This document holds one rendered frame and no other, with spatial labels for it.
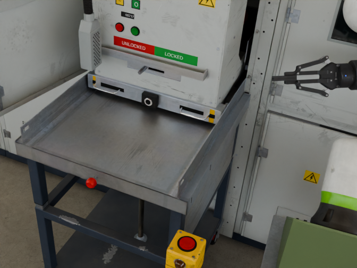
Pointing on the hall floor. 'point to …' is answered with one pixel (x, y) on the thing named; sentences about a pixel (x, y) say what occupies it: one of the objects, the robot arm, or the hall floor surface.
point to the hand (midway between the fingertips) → (283, 78)
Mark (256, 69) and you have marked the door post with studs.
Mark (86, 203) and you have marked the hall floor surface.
